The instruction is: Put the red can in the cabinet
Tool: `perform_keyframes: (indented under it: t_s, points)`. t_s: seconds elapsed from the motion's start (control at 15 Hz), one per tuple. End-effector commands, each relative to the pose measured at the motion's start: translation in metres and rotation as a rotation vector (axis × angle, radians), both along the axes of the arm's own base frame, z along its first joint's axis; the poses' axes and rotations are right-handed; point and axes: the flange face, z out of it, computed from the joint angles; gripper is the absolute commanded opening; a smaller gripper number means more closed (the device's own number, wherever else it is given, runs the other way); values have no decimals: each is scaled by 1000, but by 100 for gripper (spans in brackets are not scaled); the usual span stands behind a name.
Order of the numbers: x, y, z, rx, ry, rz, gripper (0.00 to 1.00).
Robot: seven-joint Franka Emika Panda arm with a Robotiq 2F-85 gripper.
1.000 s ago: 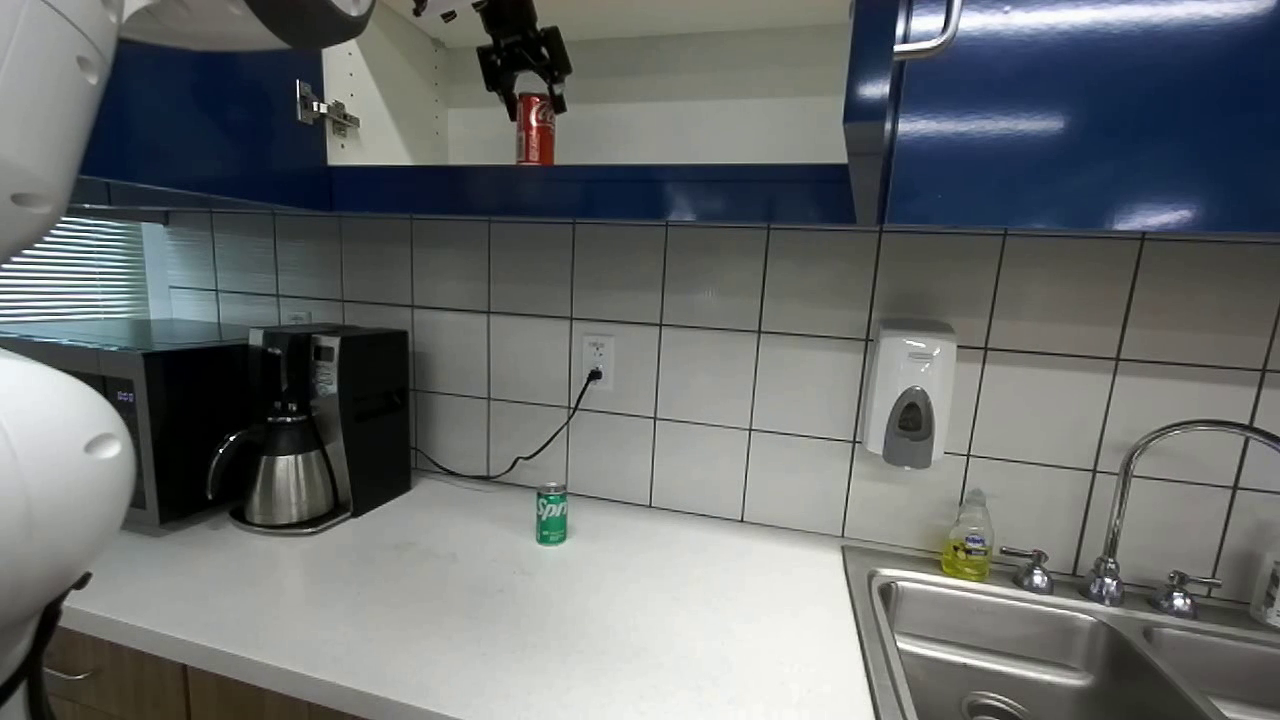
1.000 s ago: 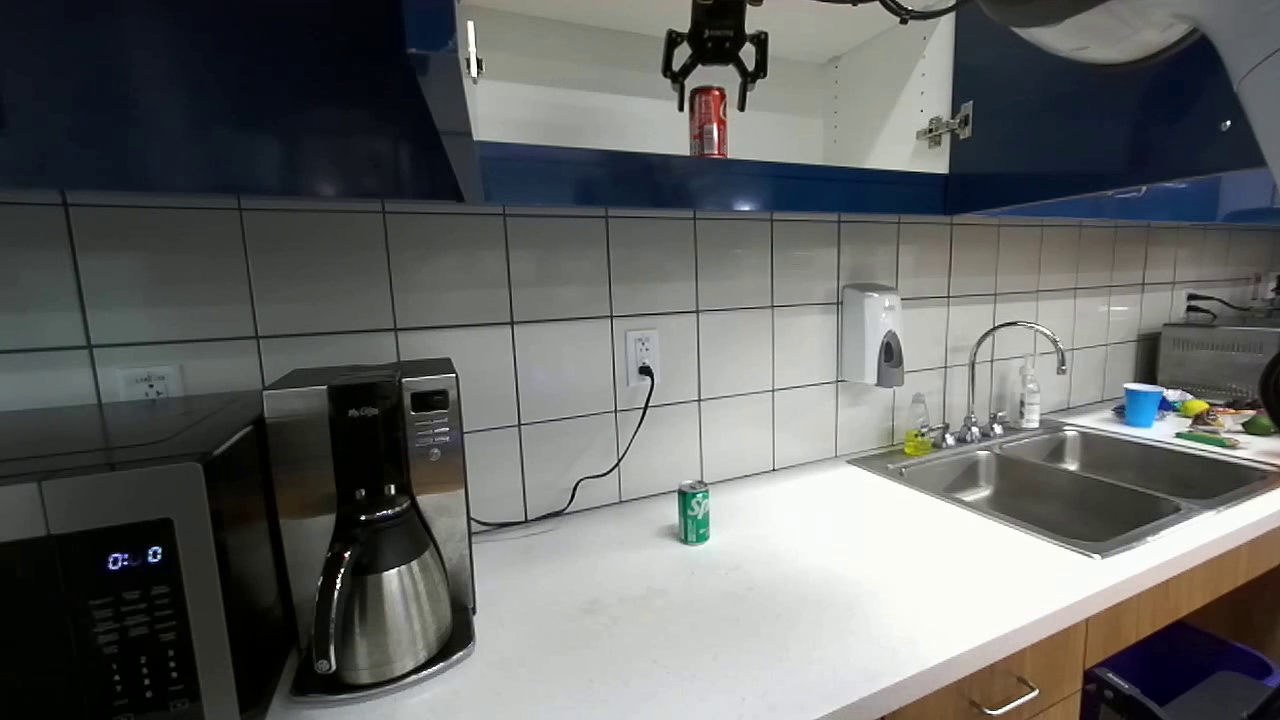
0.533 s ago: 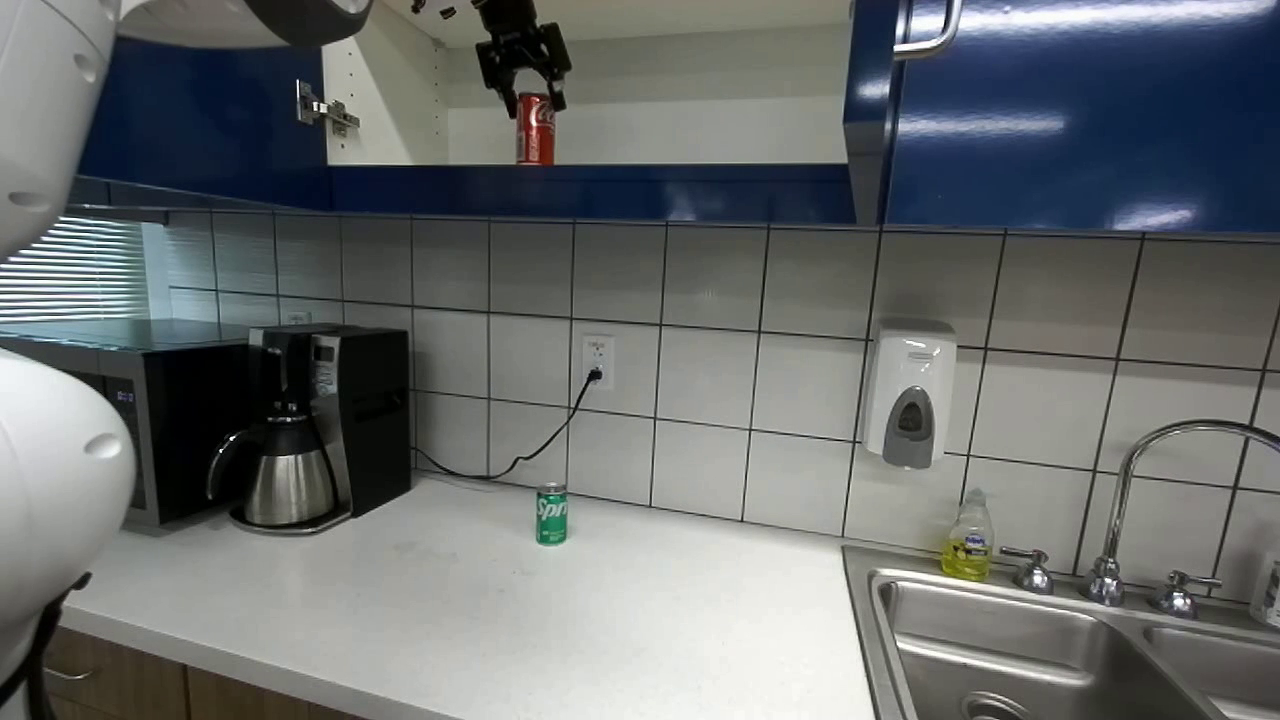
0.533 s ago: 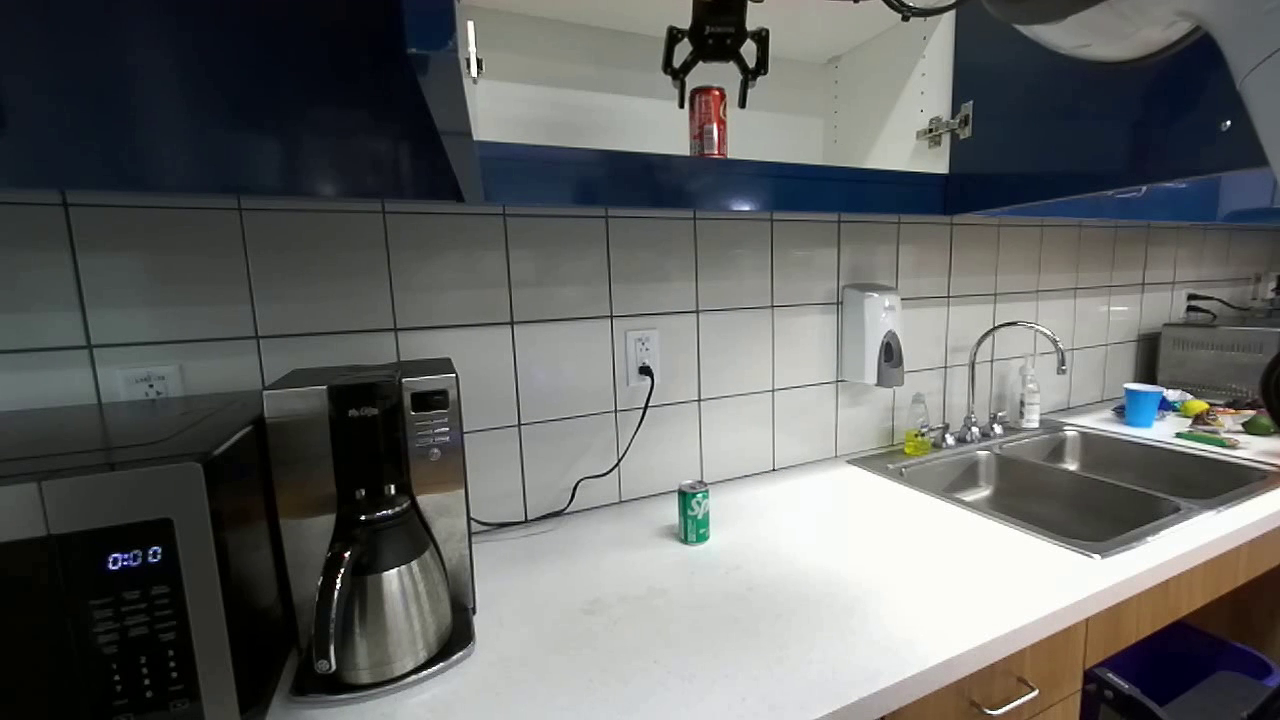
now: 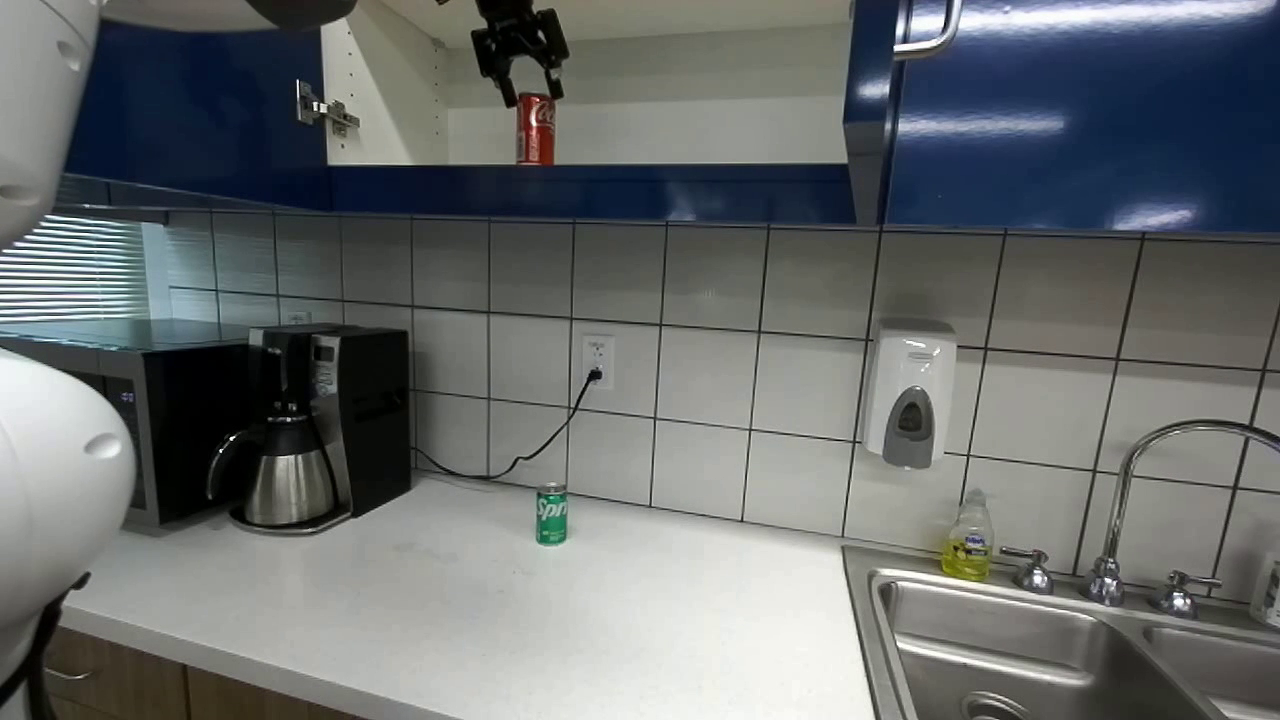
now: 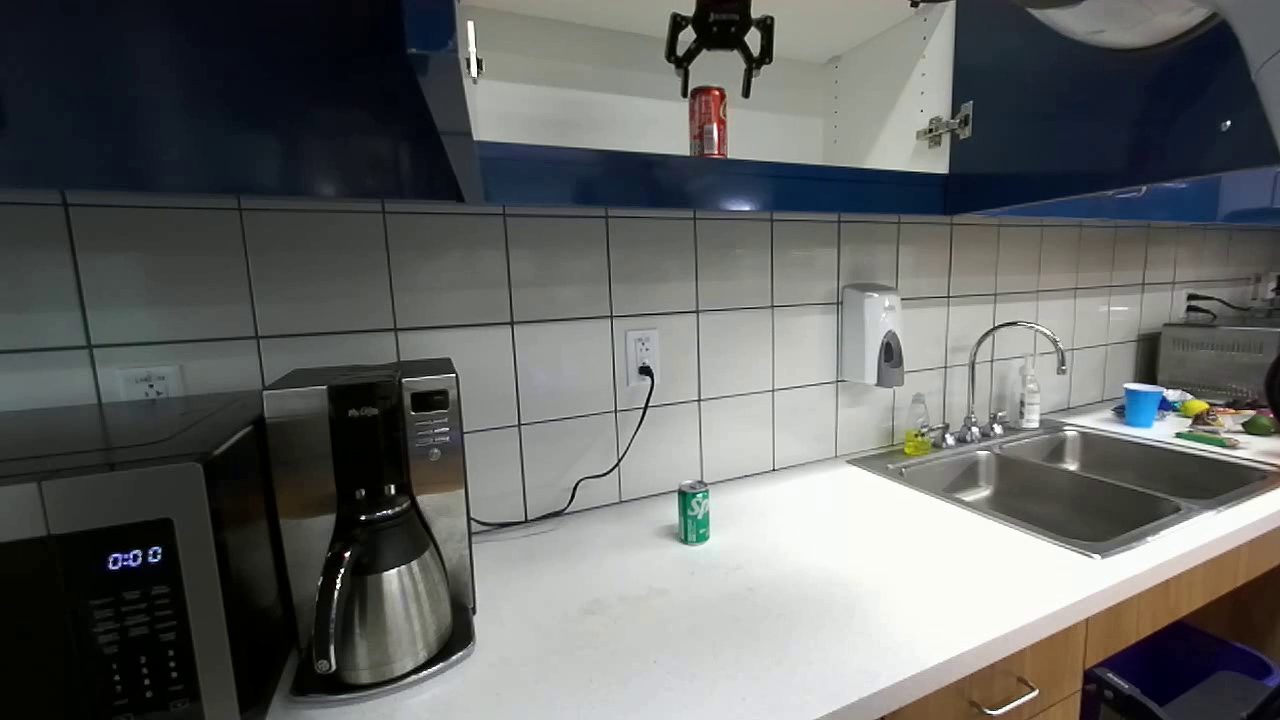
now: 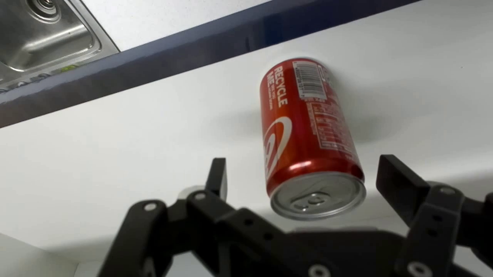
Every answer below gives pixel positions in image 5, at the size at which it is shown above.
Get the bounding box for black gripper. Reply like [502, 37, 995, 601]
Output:
[467, 0, 575, 114]

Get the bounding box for red soda can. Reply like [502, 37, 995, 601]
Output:
[513, 88, 560, 169]

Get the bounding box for silver cabinet door hinge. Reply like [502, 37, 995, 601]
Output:
[292, 75, 363, 140]

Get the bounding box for blue left cabinet door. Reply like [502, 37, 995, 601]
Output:
[62, 15, 337, 214]

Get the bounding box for blue cabinet door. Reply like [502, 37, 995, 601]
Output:
[842, 0, 905, 229]
[62, 15, 337, 214]

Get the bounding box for blue right cabinet door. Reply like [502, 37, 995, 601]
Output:
[842, 0, 905, 229]

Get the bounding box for green soda can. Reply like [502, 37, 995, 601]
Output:
[530, 484, 571, 547]

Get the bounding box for wooden base cabinet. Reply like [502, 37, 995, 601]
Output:
[37, 622, 357, 720]

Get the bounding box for black steel coffee maker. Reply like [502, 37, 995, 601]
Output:
[225, 325, 416, 538]

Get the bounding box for stainless steel coffee carafe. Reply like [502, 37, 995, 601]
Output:
[202, 404, 345, 533]

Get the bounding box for white window blinds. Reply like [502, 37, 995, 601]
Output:
[0, 214, 178, 331]

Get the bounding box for black steel microwave oven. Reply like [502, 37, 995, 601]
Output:
[25, 338, 261, 533]

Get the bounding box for yellow dish soap bottle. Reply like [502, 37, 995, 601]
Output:
[936, 487, 1000, 583]

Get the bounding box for chrome gooseneck sink faucet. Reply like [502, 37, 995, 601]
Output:
[1003, 417, 1280, 622]

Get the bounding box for stainless steel double sink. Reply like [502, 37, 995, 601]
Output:
[838, 546, 1280, 720]

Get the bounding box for open white wall cabinet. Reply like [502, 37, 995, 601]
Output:
[317, 0, 861, 225]

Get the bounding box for white wall outlet with plug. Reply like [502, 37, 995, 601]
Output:
[571, 331, 619, 395]

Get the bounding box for black power cable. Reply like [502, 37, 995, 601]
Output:
[409, 371, 609, 487]

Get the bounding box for silver cabinet door handle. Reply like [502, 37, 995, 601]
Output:
[888, 0, 965, 63]

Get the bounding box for white wall soap dispenser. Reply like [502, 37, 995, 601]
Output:
[861, 325, 961, 473]

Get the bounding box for blue closed wall cabinet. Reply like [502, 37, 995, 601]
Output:
[881, 0, 1280, 242]

